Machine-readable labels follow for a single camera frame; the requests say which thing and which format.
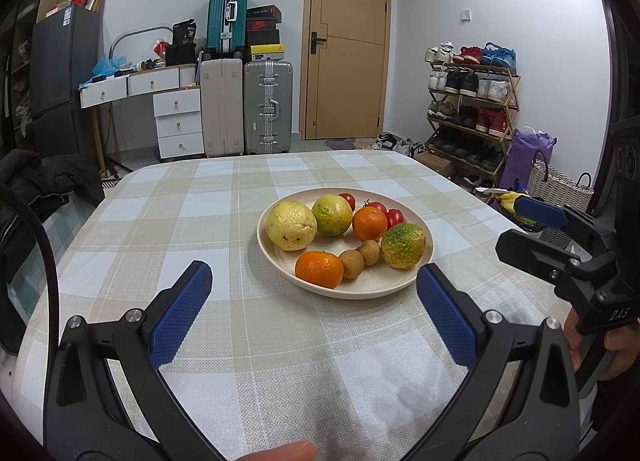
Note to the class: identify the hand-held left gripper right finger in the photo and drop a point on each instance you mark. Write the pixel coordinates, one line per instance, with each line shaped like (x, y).
(445, 311)

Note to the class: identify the shoe rack with shoes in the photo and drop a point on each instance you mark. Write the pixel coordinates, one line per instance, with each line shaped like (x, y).
(467, 83)

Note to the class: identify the white desk with drawers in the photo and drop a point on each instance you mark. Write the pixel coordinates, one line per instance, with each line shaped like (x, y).
(175, 106)

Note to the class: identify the wrinkled yellow passion fruit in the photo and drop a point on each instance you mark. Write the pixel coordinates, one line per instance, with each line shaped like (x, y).
(403, 246)

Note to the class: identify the white ribbed container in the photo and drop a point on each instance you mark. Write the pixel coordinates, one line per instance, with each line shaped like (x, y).
(189, 76)

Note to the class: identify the person's right forearm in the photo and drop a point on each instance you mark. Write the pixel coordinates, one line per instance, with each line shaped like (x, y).
(617, 421)

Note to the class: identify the blue plastic bag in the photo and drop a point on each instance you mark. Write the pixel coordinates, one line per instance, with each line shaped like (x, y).
(107, 67)

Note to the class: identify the pale yellow guava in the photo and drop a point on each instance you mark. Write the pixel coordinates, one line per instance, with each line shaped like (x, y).
(291, 226)

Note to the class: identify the black jacket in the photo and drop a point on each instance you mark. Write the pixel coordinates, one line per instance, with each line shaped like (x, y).
(35, 186)

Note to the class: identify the black printed bag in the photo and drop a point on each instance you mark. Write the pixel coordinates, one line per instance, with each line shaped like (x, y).
(184, 33)

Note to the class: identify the scattered loose shoes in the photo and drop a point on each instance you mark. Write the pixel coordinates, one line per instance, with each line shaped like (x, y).
(397, 145)

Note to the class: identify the silver suitcase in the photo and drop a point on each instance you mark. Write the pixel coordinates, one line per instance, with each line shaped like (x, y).
(267, 106)

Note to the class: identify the yellow and black box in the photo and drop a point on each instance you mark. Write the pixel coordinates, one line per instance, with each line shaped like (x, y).
(267, 52)

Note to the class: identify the cream round plate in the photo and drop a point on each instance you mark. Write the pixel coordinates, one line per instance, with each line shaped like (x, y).
(380, 283)

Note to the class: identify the brown longan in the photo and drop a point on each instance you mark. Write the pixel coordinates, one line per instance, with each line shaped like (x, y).
(370, 252)
(351, 263)

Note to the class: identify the beige suitcase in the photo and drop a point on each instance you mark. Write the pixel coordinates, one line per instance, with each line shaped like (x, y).
(221, 108)

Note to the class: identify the red cherry tomato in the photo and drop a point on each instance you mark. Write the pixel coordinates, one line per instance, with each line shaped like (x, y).
(395, 218)
(347, 201)
(377, 206)

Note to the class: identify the mandarin orange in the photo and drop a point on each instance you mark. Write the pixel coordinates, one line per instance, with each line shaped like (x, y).
(370, 223)
(319, 269)

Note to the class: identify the red and black shoe box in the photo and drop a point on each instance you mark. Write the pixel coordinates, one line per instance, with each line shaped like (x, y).
(264, 33)

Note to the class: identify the teal suitcase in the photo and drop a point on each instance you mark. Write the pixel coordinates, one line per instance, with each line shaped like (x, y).
(225, 16)

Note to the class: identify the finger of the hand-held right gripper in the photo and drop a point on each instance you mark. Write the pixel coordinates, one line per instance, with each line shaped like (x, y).
(540, 213)
(530, 248)

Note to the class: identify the person's right hand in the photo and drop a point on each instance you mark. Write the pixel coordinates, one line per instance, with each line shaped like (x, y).
(622, 348)

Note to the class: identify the yellow green guava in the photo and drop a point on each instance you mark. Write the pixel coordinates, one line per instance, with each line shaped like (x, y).
(331, 215)

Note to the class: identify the purple bag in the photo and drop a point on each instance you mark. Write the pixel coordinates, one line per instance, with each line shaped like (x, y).
(525, 151)

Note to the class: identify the woven basket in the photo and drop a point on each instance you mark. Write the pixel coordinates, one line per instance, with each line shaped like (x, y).
(555, 186)

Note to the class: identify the grey refrigerator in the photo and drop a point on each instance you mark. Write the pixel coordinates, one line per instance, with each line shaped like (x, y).
(62, 71)

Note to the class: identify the wooden shoe rack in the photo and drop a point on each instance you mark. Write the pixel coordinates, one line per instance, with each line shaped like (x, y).
(507, 101)

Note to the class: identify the small cardboard box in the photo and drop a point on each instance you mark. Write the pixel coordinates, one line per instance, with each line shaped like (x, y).
(434, 163)

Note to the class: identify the grey doormat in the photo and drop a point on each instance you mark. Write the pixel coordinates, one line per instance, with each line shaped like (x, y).
(340, 144)

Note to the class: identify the wooden door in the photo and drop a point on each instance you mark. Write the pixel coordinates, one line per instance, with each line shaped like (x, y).
(350, 66)

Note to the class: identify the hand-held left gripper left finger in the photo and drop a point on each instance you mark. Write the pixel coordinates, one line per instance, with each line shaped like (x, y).
(182, 308)

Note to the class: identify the dark shelf unit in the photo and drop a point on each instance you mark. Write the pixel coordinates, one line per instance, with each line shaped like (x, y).
(17, 76)

